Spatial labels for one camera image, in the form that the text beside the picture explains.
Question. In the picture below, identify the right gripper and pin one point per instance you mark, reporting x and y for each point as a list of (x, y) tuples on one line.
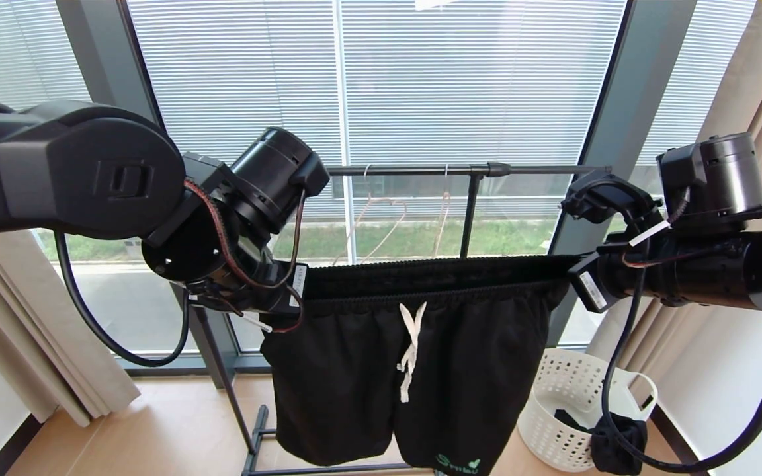
[(705, 271)]

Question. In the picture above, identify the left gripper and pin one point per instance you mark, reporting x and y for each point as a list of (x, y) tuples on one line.
[(189, 254)]

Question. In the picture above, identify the black shorts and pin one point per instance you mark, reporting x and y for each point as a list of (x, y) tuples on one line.
[(354, 370)]

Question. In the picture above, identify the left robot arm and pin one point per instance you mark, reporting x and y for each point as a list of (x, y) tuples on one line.
[(90, 172)]

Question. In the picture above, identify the pink clothes hanger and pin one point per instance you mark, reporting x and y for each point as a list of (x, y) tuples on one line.
[(446, 198), (353, 228)]

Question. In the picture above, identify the white laundry basket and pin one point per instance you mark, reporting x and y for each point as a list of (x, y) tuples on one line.
[(553, 396)]

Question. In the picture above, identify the black clothes rack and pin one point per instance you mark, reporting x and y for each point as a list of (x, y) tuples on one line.
[(421, 170)]

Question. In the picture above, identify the window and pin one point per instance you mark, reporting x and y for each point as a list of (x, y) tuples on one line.
[(635, 99)]

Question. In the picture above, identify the black garment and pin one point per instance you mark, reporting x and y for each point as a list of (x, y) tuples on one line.
[(619, 443)]

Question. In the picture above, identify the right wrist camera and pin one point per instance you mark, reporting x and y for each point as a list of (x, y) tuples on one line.
[(592, 198)]

